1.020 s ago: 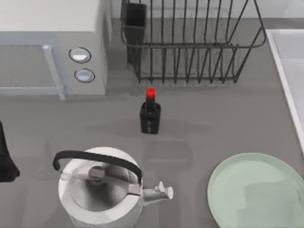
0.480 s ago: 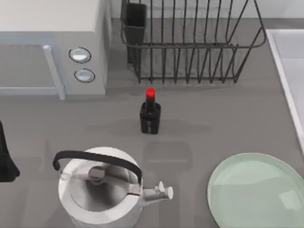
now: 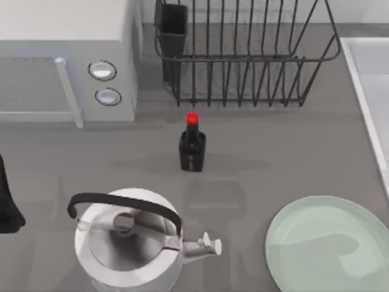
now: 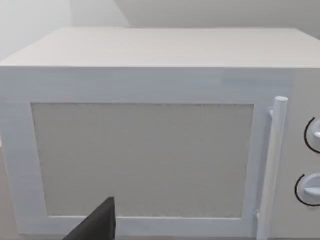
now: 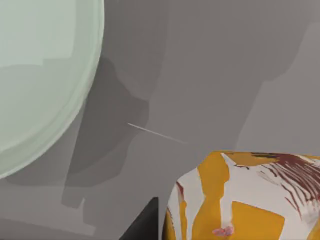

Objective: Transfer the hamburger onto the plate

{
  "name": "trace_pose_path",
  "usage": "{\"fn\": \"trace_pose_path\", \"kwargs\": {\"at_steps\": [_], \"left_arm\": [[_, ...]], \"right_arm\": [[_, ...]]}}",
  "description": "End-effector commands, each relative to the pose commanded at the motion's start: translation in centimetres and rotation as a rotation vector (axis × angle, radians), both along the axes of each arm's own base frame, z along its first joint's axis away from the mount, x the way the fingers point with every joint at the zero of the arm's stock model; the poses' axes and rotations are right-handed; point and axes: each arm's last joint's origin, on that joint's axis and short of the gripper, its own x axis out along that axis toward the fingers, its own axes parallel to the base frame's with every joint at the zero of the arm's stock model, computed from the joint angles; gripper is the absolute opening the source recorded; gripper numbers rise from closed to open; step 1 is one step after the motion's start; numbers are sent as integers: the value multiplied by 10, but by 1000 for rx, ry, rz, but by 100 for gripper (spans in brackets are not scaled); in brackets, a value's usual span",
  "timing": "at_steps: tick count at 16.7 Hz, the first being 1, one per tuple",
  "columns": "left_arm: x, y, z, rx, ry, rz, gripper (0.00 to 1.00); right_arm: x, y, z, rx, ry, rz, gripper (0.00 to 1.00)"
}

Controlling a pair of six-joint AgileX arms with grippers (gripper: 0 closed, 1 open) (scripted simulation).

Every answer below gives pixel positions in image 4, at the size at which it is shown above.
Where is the pale microwave door handle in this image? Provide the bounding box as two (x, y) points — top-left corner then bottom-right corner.
(252, 96), (289, 240)

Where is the pale microwave door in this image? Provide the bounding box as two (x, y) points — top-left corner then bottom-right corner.
(0, 66), (296, 240)

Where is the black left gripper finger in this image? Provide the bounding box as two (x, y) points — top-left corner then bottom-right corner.
(61, 196), (117, 240)

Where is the pale microwave knob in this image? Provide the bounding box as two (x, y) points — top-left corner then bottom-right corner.
(303, 117), (320, 154)
(294, 172), (320, 207)

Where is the pale microwave oven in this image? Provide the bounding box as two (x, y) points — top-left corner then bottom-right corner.
(0, 27), (320, 240)

